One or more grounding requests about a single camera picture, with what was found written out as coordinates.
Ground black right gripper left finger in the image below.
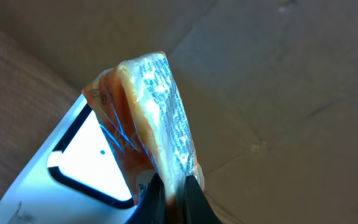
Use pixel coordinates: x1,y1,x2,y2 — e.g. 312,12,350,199
126,174,165,224

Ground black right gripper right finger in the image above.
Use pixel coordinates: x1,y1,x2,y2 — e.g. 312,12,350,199
183,175,222,224

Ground orange Kleenex tissue pack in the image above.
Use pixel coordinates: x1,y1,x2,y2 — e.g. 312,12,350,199
82,51,204,223

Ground white barcode scanner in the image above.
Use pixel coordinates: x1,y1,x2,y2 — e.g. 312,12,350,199
0,96,136,224

